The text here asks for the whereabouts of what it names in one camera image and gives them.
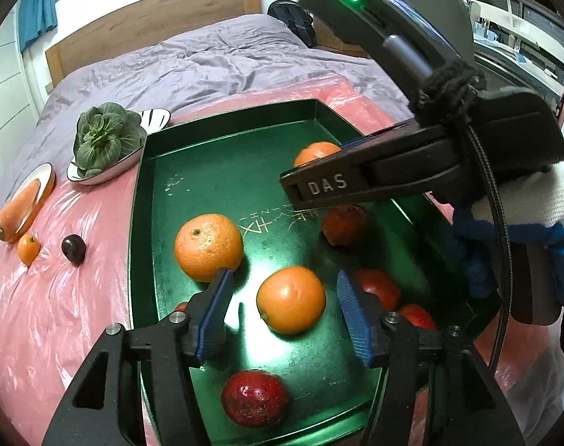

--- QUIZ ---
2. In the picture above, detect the red plastic sheet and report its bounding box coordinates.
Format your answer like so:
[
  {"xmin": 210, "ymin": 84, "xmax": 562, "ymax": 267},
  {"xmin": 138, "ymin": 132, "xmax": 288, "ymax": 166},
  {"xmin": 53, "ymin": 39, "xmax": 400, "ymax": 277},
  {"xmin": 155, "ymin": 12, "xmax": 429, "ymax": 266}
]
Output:
[{"xmin": 0, "ymin": 79, "xmax": 564, "ymax": 446}]

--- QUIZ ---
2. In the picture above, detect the carrot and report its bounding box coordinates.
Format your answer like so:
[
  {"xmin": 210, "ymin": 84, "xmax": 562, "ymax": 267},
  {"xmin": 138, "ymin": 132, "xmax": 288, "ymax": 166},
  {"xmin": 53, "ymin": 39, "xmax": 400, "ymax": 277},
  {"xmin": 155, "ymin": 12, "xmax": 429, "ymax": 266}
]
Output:
[{"xmin": 0, "ymin": 180, "xmax": 41, "ymax": 245}]

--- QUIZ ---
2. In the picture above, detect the cluttered desk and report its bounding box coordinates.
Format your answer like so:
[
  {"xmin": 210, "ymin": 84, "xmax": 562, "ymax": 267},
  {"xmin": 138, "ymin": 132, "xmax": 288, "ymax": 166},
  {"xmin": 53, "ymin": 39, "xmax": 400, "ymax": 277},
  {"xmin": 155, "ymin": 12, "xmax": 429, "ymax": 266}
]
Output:
[{"xmin": 472, "ymin": 9, "xmax": 564, "ymax": 117}]

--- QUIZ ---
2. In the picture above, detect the black backpack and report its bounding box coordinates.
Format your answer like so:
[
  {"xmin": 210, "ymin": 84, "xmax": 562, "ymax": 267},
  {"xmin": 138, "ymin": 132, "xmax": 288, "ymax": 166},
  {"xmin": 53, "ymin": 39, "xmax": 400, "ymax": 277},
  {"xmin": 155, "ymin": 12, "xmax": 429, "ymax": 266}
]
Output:
[{"xmin": 267, "ymin": 0, "xmax": 317, "ymax": 48}]

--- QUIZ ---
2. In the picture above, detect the blue curtain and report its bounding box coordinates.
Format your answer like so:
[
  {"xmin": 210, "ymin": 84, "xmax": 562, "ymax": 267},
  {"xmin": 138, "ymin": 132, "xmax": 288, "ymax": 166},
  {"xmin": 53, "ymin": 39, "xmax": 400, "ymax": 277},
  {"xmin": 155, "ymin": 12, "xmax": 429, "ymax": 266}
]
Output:
[{"xmin": 17, "ymin": 0, "xmax": 60, "ymax": 54}]

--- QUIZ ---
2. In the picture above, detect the green tray box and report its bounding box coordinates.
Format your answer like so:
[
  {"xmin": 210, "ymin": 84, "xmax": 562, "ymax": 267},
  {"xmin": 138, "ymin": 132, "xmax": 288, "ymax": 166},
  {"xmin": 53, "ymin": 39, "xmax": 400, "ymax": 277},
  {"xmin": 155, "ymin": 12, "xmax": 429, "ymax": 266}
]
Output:
[{"xmin": 128, "ymin": 98, "xmax": 503, "ymax": 446}]

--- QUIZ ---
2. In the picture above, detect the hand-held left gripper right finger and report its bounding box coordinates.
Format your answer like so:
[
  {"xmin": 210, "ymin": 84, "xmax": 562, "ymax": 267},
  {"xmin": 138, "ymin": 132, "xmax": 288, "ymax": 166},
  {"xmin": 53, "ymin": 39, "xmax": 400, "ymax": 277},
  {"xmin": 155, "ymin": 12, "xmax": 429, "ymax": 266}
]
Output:
[{"xmin": 336, "ymin": 269, "xmax": 526, "ymax": 446}]

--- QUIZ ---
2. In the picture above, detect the wooden nightstand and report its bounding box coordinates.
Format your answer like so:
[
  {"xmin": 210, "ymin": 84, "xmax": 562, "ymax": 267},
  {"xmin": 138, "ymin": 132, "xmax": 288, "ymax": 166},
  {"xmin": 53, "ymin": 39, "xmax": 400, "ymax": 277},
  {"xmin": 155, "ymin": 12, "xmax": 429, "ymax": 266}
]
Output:
[{"xmin": 310, "ymin": 19, "xmax": 371, "ymax": 59}]

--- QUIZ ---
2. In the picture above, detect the white wardrobe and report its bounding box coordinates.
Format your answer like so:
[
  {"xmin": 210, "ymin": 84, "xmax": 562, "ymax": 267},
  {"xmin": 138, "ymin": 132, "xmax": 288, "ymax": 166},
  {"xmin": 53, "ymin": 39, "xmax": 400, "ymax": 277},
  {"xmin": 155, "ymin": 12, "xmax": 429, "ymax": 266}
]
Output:
[{"xmin": 0, "ymin": 32, "xmax": 46, "ymax": 149}]

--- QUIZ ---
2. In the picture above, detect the orange-rimmed white plate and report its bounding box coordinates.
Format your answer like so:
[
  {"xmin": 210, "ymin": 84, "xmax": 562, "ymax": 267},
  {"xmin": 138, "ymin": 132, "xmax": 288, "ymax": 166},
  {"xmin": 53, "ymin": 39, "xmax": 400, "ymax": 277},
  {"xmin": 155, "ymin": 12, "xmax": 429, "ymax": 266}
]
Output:
[{"xmin": 3, "ymin": 162, "xmax": 56, "ymax": 243}]

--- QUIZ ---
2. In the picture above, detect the orange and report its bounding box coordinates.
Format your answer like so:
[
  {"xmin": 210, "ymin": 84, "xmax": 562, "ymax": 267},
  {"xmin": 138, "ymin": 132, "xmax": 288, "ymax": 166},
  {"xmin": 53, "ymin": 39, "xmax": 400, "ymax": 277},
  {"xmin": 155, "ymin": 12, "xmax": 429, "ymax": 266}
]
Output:
[
  {"xmin": 294, "ymin": 142, "xmax": 343, "ymax": 168},
  {"xmin": 17, "ymin": 234, "xmax": 41, "ymax": 268},
  {"xmin": 174, "ymin": 214, "xmax": 244, "ymax": 283},
  {"xmin": 256, "ymin": 266, "xmax": 327, "ymax": 335}
]

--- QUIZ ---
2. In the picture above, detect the black fuzzy strap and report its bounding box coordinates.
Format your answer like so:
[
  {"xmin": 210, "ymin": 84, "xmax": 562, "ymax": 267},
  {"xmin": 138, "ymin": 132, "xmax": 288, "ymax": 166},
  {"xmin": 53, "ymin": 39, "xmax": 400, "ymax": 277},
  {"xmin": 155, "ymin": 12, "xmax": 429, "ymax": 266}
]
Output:
[{"xmin": 411, "ymin": 62, "xmax": 488, "ymax": 127}]

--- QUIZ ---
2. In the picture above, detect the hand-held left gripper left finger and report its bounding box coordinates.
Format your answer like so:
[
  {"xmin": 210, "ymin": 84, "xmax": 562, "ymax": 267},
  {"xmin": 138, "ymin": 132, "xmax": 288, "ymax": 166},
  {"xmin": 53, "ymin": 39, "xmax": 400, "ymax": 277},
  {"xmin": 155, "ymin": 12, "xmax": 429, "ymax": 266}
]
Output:
[{"xmin": 43, "ymin": 268, "xmax": 235, "ymax": 446}]

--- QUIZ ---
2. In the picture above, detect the person's right hand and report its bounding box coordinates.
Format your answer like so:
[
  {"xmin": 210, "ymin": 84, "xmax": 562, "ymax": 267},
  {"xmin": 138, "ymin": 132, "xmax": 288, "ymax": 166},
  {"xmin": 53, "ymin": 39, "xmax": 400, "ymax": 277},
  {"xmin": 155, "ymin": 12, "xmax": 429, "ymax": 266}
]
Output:
[{"xmin": 451, "ymin": 155, "xmax": 564, "ymax": 300}]

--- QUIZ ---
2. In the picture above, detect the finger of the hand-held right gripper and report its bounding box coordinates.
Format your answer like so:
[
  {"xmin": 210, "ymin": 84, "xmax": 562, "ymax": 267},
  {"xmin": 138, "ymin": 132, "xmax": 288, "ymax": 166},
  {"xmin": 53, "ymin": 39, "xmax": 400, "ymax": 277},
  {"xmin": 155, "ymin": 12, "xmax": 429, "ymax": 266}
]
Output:
[
  {"xmin": 340, "ymin": 121, "xmax": 422, "ymax": 150},
  {"xmin": 279, "ymin": 123, "xmax": 473, "ymax": 213}
]

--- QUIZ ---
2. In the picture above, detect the dark purple plum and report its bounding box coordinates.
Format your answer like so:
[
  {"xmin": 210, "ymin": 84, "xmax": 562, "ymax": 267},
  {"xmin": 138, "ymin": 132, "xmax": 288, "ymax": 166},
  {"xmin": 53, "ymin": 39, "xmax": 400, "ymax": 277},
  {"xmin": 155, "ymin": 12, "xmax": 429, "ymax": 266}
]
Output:
[{"xmin": 61, "ymin": 235, "xmax": 87, "ymax": 266}]

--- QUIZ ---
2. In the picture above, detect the striped white plate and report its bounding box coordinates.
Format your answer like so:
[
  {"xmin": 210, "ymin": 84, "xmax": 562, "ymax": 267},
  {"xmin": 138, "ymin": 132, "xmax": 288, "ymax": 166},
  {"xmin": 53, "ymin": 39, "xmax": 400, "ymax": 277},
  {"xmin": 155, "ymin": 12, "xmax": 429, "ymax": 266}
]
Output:
[{"xmin": 67, "ymin": 109, "xmax": 172, "ymax": 185}]

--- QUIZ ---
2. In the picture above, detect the green bok choy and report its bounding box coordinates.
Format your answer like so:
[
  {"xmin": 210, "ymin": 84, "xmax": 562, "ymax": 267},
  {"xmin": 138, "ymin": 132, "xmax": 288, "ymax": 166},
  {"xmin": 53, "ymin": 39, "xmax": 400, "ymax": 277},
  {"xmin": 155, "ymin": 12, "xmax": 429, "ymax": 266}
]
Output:
[{"xmin": 73, "ymin": 102, "xmax": 148, "ymax": 170}]

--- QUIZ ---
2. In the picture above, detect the wooden headboard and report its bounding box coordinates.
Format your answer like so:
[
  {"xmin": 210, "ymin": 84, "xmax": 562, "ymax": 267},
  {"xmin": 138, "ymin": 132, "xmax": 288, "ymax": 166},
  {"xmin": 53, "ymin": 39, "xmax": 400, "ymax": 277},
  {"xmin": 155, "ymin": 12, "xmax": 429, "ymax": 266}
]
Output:
[{"xmin": 45, "ymin": 0, "xmax": 262, "ymax": 89}]

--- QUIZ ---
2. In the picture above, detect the black braided cable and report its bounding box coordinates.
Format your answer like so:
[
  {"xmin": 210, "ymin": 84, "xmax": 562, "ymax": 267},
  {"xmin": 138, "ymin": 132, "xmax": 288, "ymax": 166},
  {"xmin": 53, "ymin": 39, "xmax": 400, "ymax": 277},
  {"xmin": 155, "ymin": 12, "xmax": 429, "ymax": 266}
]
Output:
[{"xmin": 382, "ymin": 34, "xmax": 512, "ymax": 375}]

